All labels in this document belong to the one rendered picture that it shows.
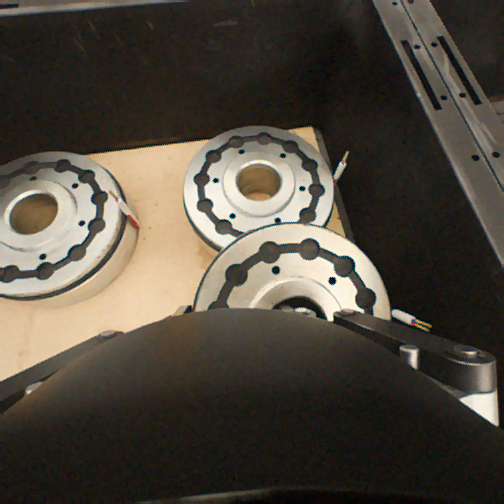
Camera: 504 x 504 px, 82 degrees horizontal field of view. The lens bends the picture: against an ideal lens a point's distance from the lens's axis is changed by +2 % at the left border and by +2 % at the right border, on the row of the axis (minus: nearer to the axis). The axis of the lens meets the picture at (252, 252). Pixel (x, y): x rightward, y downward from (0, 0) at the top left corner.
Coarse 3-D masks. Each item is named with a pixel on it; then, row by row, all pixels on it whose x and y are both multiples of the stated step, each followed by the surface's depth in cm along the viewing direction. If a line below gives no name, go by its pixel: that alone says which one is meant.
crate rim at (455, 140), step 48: (0, 0) 15; (48, 0) 15; (96, 0) 15; (144, 0) 15; (192, 0) 15; (240, 0) 16; (288, 0) 16; (384, 0) 15; (384, 48) 15; (432, 96) 13; (432, 144) 13; (480, 192) 11; (480, 240) 11
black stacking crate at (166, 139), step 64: (320, 0) 16; (0, 64) 17; (64, 64) 17; (128, 64) 18; (192, 64) 18; (256, 64) 19; (320, 64) 20; (384, 64) 15; (0, 128) 20; (64, 128) 21; (128, 128) 22; (192, 128) 23; (320, 128) 25; (384, 128) 16; (384, 192) 17; (448, 192) 12; (384, 256) 18; (448, 256) 13; (448, 320) 13
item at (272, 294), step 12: (288, 276) 14; (300, 276) 14; (264, 288) 14; (276, 288) 14; (288, 288) 14; (300, 288) 14; (312, 288) 14; (324, 288) 14; (264, 300) 14; (276, 300) 14; (312, 300) 14; (324, 300) 14; (336, 300) 14; (324, 312) 14
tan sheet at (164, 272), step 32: (96, 160) 24; (128, 160) 24; (160, 160) 24; (128, 192) 23; (160, 192) 23; (256, 192) 23; (160, 224) 22; (160, 256) 21; (192, 256) 21; (128, 288) 20; (160, 288) 20; (192, 288) 20; (0, 320) 19; (32, 320) 19; (64, 320) 19; (96, 320) 19; (128, 320) 19; (0, 352) 18; (32, 352) 18
